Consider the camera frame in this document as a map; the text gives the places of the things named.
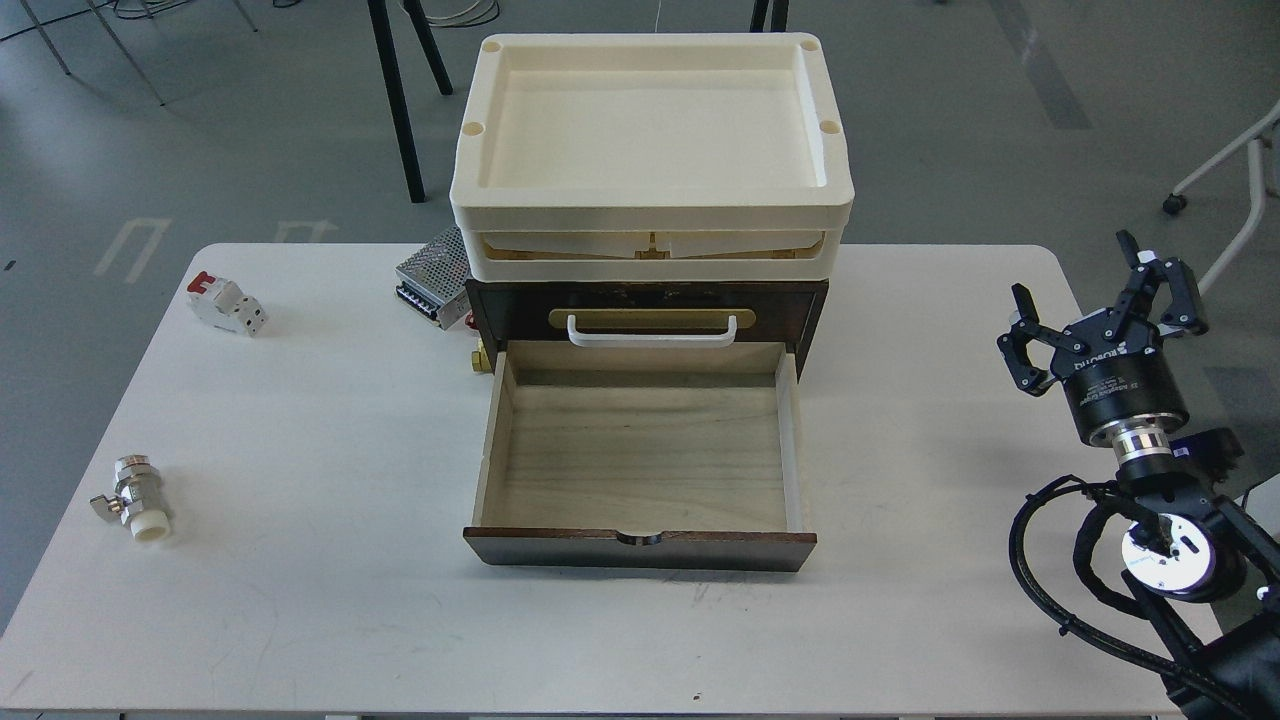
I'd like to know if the white drawer handle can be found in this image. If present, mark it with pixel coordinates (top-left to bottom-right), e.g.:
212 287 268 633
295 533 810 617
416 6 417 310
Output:
566 313 739 348

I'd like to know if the black table leg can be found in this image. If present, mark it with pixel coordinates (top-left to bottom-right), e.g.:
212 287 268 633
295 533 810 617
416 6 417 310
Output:
367 0 454 204

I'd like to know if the white red circuit breaker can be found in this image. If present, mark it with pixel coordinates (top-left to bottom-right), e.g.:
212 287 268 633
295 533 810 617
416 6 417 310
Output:
186 272 269 336

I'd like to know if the brass fitting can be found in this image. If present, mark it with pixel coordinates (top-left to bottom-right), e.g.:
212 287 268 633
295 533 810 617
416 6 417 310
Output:
470 340 494 374

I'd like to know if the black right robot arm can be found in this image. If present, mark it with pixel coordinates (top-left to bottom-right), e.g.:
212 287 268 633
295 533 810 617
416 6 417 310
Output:
997 231 1279 719

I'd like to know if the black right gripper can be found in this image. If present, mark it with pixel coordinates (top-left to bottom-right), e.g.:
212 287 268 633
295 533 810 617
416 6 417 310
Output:
997 231 1210 443

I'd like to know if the white chair base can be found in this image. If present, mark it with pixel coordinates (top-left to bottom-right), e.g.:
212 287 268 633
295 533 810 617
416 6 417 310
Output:
1161 100 1280 293

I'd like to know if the open wooden drawer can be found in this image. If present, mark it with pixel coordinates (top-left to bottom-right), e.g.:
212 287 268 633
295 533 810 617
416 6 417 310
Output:
463 341 818 571

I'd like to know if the cream plastic stacked tray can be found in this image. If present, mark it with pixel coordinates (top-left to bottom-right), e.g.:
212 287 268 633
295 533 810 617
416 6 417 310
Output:
451 33 855 283

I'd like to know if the metal valve white fitting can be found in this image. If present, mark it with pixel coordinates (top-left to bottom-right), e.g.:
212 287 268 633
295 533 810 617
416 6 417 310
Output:
90 454 172 543

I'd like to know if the metal mesh power supply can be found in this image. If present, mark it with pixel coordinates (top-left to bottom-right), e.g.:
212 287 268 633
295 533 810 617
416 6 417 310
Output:
396 225 471 331

